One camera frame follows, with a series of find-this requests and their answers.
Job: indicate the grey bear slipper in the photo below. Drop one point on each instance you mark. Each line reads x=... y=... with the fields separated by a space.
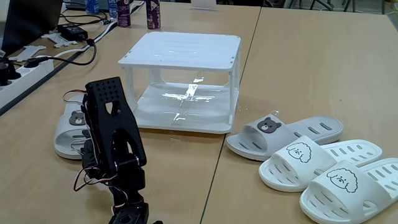
x=66 y=130
x=314 y=127

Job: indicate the white dog slipper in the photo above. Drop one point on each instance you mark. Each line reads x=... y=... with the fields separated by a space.
x=295 y=169
x=339 y=200

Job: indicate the white two-shelf shoe rack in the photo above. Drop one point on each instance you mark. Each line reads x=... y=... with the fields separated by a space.
x=183 y=49

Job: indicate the white power strip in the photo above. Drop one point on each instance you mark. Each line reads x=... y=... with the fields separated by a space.
x=25 y=79

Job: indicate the black power plug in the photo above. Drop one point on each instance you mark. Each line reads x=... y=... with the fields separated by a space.
x=6 y=73

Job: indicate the black power adapter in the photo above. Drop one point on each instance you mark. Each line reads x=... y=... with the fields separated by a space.
x=72 y=31

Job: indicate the purple drink can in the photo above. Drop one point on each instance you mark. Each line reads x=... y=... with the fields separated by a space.
x=153 y=14
x=123 y=13

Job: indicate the blue bottle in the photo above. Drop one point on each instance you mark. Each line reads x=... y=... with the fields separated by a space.
x=112 y=7
x=91 y=6

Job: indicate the white card stand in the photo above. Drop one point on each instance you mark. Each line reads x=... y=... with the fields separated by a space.
x=203 y=4

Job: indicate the clear tape scrap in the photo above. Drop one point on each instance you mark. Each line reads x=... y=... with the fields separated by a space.
x=274 y=112

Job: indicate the dark chair base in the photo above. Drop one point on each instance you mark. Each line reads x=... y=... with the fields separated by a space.
x=314 y=3

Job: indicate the white plastic bracket piece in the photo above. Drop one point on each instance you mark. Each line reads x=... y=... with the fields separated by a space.
x=57 y=39
x=28 y=52

